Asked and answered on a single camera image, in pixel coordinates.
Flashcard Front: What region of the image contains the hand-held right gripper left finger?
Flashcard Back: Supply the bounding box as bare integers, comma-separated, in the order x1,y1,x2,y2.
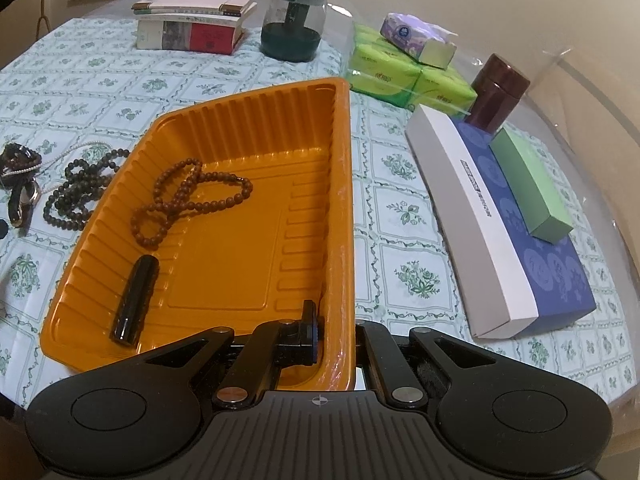
129,300,326,409

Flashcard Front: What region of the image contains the purple tissue pack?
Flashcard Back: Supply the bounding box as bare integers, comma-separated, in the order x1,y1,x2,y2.
379,12,459,70

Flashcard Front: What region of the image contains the small green box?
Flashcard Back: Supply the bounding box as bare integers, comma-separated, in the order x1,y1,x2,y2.
488,127,575,245

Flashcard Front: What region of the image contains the brown canister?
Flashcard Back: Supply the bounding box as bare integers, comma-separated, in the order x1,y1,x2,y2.
464,53,531,137

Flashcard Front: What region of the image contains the dark bead necklace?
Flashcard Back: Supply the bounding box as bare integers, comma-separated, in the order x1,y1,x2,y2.
43,148,131,231

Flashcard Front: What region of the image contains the stack of thin books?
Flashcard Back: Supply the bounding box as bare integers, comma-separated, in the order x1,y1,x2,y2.
131,0,259,22

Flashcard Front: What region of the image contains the floral tablecloth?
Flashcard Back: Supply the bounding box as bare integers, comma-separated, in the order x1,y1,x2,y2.
0,16,640,413

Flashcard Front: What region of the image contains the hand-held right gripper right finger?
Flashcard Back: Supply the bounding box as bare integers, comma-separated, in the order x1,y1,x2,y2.
357,321,505,407

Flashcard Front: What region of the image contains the green tissue pack bundle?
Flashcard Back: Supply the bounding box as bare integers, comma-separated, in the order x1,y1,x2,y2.
344,22,479,112

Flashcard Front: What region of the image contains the black wristwatch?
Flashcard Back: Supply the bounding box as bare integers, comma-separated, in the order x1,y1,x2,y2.
9,181,42,229

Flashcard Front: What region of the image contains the brown bead necklace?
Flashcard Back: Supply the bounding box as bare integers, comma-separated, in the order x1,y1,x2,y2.
130,157,254,249

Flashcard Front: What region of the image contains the glass teapot with green base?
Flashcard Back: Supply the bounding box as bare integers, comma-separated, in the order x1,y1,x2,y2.
259,0,329,64

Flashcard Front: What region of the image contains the orange plastic tray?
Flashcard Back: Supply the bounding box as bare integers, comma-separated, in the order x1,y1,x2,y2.
40,77,359,392

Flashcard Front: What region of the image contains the white and blue flat box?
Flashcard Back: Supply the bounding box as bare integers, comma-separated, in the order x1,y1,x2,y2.
404,104,598,340

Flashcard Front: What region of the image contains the white pearl chain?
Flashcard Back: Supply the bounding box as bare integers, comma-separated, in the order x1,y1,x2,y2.
0,143,103,196

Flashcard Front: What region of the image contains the black cylinder tube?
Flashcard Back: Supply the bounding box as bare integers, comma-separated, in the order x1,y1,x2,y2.
111,254,160,345

